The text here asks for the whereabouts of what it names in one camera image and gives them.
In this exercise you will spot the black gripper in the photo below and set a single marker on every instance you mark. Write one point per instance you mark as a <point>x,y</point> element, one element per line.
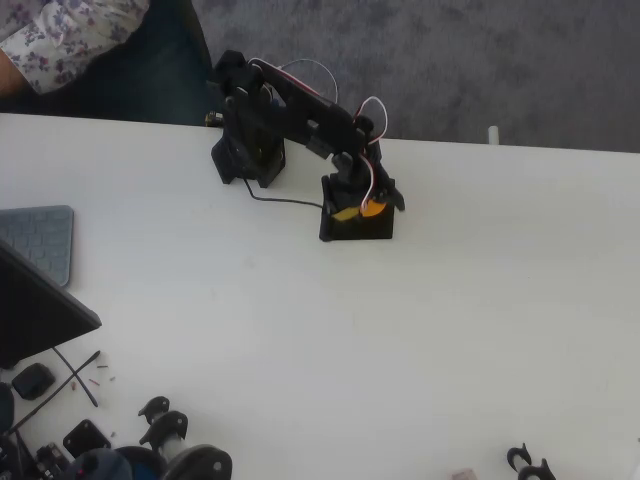
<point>385,188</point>

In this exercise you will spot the yellow rubber duck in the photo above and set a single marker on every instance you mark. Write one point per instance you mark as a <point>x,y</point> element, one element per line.
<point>374,210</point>

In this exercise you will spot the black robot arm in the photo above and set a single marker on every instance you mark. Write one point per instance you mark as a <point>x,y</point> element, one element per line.
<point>300,110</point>

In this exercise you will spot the bare forearm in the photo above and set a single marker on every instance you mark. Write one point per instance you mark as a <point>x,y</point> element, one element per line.
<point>11,77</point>

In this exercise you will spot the black square box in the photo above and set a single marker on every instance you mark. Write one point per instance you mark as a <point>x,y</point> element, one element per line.
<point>365,231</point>

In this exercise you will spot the black square mounting plate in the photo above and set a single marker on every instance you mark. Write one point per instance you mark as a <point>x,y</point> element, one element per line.
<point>86,437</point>

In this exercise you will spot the yellow adhesive tape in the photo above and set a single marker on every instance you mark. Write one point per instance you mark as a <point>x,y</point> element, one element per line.
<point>346,214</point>

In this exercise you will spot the person in floral shirt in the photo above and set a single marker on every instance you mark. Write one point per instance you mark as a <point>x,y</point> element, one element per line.
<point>150,85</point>

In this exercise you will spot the black stand with clamp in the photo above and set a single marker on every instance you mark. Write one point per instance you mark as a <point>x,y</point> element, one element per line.
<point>532,470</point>

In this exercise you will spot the grey keyboard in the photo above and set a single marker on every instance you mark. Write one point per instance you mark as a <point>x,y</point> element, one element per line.
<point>40,235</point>

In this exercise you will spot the white floral shirt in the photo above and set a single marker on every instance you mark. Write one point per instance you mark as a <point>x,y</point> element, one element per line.
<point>70,35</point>

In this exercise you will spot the thin black stick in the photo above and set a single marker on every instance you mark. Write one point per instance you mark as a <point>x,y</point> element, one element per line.
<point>91,397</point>
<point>50,395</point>

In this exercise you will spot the blue plastic clamp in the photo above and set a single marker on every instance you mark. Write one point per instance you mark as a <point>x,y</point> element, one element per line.
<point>145,467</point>

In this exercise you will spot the black laptop screen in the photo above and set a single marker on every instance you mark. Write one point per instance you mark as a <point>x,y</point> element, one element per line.
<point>35,310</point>

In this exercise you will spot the small black rounded box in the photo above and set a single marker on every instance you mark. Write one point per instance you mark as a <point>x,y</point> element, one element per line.
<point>32,381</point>

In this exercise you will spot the black circuit board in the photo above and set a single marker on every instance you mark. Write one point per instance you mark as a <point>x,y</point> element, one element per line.
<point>50,460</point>

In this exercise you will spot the dark round object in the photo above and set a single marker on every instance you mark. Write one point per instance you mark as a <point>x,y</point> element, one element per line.
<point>5,407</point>

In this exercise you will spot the black tube camera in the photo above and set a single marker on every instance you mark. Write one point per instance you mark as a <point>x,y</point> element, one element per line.
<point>326,220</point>

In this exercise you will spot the small white post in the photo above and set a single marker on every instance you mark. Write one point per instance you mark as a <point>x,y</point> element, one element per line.
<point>493,136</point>

